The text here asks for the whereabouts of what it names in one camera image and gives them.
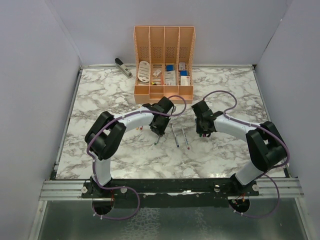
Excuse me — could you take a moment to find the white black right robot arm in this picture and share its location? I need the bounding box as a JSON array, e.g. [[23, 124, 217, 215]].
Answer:
[[191, 100, 289, 196]]

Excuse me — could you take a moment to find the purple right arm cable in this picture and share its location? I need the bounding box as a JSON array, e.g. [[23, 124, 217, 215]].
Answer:
[[201, 90, 291, 219]]

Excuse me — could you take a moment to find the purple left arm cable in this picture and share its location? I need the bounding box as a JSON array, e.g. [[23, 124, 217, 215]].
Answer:
[[86, 94, 188, 221]]

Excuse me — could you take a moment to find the blue small box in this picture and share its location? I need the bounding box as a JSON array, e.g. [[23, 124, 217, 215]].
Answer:
[[165, 64, 175, 72]]

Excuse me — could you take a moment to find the green white pen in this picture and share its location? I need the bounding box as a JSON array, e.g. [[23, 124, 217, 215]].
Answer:
[[154, 135, 162, 145]]

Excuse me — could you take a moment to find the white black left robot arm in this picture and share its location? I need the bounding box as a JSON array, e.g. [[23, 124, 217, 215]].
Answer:
[[84, 97, 175, 198]]

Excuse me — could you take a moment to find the white red labelled box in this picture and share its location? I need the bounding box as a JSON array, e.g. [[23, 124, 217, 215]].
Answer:
[[180, 76, 191, 86]]

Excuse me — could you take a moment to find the grey black stapler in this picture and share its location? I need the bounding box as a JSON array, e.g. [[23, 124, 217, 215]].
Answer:
[[115, 57, 132, 79]]

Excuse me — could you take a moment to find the pink tipped white pen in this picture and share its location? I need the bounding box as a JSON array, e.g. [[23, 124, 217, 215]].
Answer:
[[181, 127, 190, 150]]

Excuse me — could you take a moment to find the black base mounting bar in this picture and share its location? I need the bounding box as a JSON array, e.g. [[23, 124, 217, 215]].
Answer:
[[81, 177, 259, 209]]

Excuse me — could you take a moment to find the blue white pen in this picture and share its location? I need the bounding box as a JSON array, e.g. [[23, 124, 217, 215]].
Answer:
[[171, 125, 180, 148]]

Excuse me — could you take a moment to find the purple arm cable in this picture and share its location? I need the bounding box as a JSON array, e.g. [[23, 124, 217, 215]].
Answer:
[[201, 90, 291, 219], [86, 94, 188, 221]]

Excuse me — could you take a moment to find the white oval label card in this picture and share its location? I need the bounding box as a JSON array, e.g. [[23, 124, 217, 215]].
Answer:
[[137, 60, 151, 83]]

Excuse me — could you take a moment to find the peach plastic desk organizer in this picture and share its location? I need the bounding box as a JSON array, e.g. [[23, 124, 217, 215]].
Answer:
[[133, 26, 196, 104]]

